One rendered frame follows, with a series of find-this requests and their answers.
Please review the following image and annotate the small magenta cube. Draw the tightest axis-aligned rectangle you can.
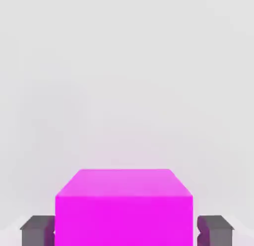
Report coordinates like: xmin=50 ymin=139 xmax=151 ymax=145
xmin=55 ymin=169 xmax=193 ymax=246

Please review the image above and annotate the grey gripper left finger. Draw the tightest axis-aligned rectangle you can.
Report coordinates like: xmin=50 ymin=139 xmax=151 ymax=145
xmin=0 ymin=215 xmax=56 ymax=246

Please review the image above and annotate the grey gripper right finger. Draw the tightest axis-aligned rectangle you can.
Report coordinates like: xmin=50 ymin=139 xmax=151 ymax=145
xmin=196 ymin=215 xmax=254 ymax=246

